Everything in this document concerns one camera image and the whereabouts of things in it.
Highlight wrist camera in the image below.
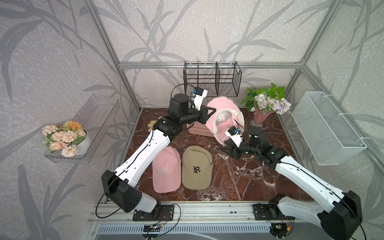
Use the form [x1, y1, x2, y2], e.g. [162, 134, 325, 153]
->
[193, 87, 208, 111]
[225, 126, 244, 148]

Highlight artificial flower bouquet green leaves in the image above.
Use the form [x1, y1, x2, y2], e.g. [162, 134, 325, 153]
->
[241, 83, 292, 115]

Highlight beige baseball cap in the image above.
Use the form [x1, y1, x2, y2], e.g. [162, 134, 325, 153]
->
[182, 146, 214, 190]

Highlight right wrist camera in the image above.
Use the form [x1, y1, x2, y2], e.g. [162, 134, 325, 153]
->
[225, 126, 244, 148]

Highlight clear acrylic wall shelf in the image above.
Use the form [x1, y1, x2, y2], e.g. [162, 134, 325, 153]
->
[43, 94, 121, 165]

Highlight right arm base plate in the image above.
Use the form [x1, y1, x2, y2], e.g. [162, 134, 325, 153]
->
[252, 204, 296, 221]

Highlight aluminium frame corner post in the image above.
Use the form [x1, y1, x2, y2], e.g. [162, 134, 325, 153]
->
[286, 1, 344, 95]

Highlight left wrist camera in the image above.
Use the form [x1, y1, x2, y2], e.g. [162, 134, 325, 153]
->
[193, 87, 208, 111]

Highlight black wire wall basket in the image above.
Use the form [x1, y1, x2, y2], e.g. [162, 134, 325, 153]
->
[183, 62, 242, 97]

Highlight pink baseball cap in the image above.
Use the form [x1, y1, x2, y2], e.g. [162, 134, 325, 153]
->
[205, 97, 245, 146]
[152, 146, 182, 193]

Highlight aluminium front rail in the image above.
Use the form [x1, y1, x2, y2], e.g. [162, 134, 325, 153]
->
[86, 200, 319, 225]

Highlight aluminium back crossbar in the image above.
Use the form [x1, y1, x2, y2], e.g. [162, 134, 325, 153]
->
[119, 62, 303, 70]

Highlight white mesh wall basket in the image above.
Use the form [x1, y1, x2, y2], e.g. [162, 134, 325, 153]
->
[293, 92, 368, 166]

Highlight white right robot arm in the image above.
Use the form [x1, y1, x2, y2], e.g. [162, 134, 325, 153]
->
[221, 127, 363, 240]

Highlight yellow white work glove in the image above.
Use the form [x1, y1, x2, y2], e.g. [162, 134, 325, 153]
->
[148, 120, 157, 132]

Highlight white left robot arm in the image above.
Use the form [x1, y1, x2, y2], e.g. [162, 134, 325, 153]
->
[101, 89, 216, 214]

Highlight white pot peach flowers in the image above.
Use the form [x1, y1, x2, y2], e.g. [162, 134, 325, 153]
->
[41, 121, 92, 158]

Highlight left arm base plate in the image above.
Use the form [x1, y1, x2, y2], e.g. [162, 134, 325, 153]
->
[133, 205, 175, 222]

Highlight pink perforated plastic basket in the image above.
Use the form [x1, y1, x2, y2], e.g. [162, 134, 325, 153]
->
[187, 122, 214, 138]

